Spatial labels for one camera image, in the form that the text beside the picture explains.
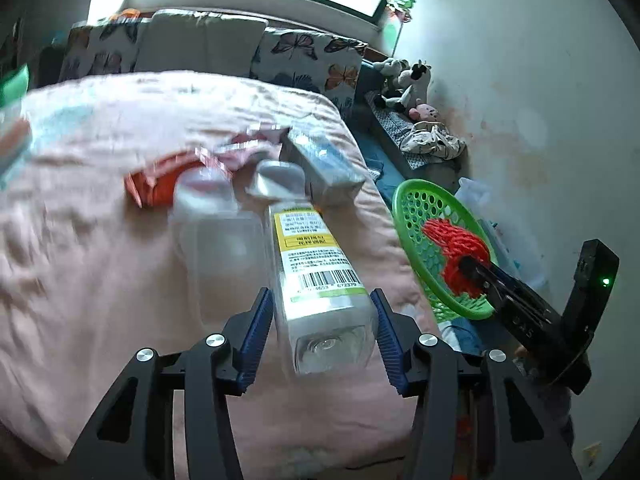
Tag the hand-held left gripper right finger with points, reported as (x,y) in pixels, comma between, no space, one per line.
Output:
(387,335)

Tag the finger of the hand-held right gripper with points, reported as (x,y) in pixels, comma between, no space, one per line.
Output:
(477,271)
(515,282)

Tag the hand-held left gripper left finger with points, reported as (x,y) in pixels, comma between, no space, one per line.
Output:
(255,330)

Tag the red mesh net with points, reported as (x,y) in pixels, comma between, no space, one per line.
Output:
(450,240)

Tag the clear labelled plastic bottle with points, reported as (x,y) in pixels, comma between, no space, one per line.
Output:
(310,260)

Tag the clear plastic dome-lid cup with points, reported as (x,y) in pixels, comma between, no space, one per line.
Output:
(215,250)

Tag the green plastic basket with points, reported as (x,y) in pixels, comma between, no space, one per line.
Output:
(407,205)

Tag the long grey cardboard box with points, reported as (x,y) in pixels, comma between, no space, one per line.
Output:
(325,170)

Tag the orange snack packet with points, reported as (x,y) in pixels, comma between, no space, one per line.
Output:
(155,180)

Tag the clear plastic storage bin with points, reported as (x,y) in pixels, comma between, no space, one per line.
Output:
(510,245)

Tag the crumpled patterned cloth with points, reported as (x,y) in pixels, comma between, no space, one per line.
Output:
(430,140)

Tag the blue bed sheet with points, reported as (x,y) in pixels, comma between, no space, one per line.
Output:
(380,170)

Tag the pink blanket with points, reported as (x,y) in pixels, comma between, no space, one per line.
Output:
(100,285)

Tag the pink plush toy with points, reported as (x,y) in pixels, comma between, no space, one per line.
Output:
(425,111)

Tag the patterned bench mat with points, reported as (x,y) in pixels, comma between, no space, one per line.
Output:
(387,120)

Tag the pink foil wrapper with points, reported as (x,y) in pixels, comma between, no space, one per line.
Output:
(250,147)

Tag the black and white cow plush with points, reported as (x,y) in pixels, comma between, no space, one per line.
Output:
(415,77)

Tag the grey and white plush toy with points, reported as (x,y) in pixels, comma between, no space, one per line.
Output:
(387,67)

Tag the large butterfly print pillow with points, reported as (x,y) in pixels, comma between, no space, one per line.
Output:
(310,60)

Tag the green hanging decoration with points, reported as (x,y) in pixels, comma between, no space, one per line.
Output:
(400,5)

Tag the beige cushion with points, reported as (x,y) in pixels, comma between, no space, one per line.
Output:
(200,45)

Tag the small butterfly print pillow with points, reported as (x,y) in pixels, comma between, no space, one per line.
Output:
(100,50)

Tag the green plastic item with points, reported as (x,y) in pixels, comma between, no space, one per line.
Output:
(12,85)

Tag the wall socket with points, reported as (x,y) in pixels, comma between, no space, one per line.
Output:
(592,452)

